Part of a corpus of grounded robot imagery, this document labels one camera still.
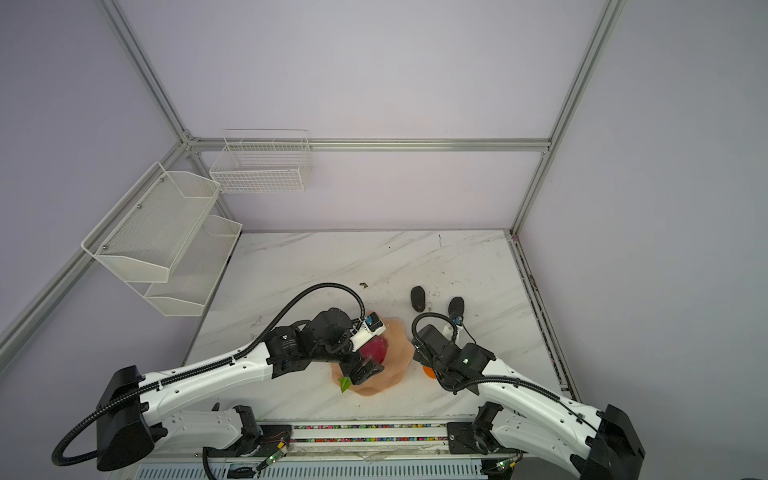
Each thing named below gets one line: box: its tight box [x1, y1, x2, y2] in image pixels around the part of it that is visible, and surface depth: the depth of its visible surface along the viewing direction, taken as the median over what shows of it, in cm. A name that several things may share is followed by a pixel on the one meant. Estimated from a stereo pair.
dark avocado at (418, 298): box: [411, 286, 425, 313], surface depth 100 cm
